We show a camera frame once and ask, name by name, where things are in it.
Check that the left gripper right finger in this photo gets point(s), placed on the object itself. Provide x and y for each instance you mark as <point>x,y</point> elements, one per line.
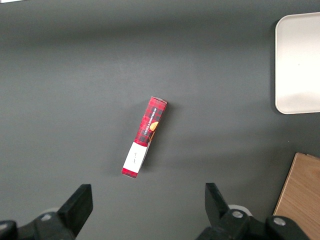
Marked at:
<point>220,220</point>

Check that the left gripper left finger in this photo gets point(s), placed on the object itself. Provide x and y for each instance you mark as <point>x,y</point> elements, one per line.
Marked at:
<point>72,212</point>

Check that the wooden drawer cabinet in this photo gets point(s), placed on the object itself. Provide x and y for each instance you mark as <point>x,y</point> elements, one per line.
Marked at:
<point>300,190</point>

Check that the red plaid cookie box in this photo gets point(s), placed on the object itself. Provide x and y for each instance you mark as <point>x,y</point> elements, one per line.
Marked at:
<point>147,130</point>

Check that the beige rectangular tray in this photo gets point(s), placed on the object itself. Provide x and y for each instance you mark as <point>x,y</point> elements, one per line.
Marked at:
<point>298,62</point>

